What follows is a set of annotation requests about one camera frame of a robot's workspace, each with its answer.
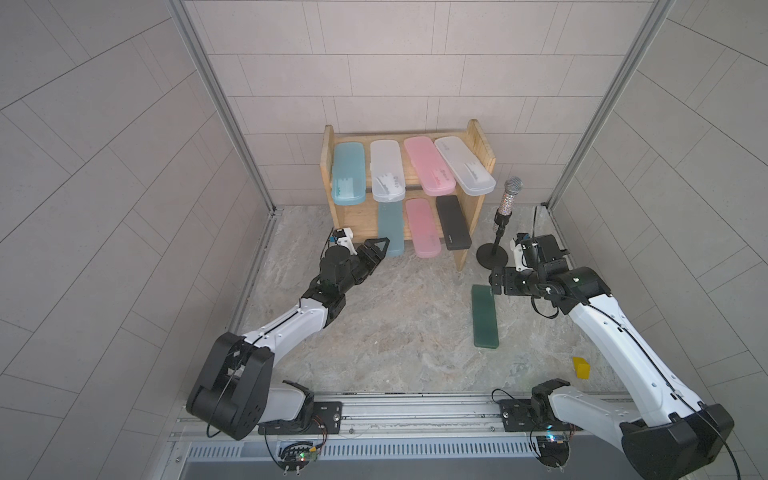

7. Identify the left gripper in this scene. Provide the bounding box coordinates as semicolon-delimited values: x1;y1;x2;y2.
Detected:
334;238;389;297

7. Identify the blue-grey pencil case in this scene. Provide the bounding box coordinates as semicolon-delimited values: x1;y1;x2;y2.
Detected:
377;202;405;257

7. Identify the pink pencil case shelf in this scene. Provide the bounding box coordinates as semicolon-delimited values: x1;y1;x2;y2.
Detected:
405;198;442;259
404;136;456;197

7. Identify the dark green pencil case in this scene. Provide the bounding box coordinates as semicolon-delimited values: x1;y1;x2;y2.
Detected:
471;285;499;349

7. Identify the black pencil case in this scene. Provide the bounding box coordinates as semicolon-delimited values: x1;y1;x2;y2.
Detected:
435;195;472;251

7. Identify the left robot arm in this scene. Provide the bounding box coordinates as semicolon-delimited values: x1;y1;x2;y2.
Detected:
185;230;390;440

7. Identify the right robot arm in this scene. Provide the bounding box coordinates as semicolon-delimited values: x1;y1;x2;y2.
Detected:
489;233;734;479

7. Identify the white translucent pencil case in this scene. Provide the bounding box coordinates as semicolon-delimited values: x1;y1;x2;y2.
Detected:
370;140;406;203

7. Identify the wooden two-tier shelf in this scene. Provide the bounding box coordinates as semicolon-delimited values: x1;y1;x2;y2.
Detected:
319;119;496;243

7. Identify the light teal pencil case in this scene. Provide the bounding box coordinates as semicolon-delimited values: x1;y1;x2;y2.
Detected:
331;142;366;206

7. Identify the pink pencil case top shelf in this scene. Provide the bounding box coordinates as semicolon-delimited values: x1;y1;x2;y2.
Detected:
404;136;456;197

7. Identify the frosted white pencil case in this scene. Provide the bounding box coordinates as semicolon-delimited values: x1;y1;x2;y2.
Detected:
435;136;496;197

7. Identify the glitter microphone on stand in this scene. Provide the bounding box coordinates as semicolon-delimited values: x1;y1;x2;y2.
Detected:
476;177;523;270

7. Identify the yellow block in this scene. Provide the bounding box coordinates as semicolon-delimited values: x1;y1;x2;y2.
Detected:
572;357;591;380

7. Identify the right circuit board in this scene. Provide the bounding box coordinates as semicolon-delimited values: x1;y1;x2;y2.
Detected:
533;434;571;470

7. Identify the circuit board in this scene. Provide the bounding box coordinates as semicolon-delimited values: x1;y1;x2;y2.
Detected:
278;441;319;476
533;434;571;470

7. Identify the left circuit board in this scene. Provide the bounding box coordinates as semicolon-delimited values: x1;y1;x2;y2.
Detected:
278;441;319;476

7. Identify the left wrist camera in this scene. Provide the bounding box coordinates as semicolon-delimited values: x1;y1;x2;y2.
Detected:
329;228;356;255

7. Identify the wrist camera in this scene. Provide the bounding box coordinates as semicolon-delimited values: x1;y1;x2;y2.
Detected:
510;232;531;271
329;228;356;255

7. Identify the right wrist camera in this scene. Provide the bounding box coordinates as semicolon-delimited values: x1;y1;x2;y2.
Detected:
510;232;531;271

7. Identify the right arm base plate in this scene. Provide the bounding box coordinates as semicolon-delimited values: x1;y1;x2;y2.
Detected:
495;398;581;434

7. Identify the aluminium mounting rail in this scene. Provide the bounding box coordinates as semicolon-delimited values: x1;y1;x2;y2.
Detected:
167;392;670;445

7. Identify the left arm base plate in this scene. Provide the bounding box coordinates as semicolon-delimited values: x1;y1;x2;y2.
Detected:
258;401;343;435

